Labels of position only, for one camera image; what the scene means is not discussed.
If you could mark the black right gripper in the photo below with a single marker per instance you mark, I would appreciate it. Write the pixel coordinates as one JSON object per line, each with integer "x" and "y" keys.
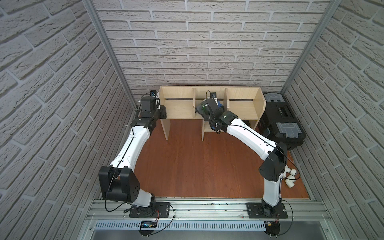
{"x": 222, "y": 110}

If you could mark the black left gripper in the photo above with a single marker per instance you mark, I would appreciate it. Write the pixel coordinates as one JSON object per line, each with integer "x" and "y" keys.
{"x": 153, "y": 98}

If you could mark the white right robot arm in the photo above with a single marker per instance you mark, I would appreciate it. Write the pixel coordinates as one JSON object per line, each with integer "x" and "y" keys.
{"x": 274, "y": 156}

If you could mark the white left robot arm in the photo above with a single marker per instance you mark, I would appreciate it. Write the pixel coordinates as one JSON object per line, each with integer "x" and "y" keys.
{"x": 118, "y": 181}

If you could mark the light wooden bookshelf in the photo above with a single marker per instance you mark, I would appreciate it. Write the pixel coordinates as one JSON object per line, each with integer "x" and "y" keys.
{"x": 248, "y": 103}

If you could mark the black toolbox with grey latches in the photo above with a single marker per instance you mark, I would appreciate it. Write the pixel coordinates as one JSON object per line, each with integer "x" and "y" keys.
{"x": 279, "y": 124}

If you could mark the white pipe fitting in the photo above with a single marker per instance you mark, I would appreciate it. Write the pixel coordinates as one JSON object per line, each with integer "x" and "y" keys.
{"x": 290, "y": 176}

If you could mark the left small circuit board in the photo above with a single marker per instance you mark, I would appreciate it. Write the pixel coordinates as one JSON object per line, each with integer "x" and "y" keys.
{"x": 147, "y": 228}

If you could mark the small circuit board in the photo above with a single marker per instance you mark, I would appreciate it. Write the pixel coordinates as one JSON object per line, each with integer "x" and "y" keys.
{"x": 272, "y": 228}
{"x": 147, "y": 228}

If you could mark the right small circuit board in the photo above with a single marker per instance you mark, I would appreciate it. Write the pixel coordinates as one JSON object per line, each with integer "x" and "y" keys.
{"x": 272, "y": 228}

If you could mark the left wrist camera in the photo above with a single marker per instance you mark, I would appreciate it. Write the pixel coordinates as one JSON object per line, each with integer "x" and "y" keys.
{"x": 154, "y": 93}

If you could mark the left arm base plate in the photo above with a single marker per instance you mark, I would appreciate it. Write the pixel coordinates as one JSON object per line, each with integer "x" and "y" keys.
{"x": 158, "y": 210}

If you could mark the aluminium mounting rail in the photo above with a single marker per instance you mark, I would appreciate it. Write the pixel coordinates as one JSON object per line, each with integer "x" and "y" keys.
{"x": 225, "y": 209}

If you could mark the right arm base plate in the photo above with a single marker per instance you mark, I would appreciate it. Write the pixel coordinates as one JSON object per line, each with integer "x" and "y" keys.
{"x": 262, "y": 210}

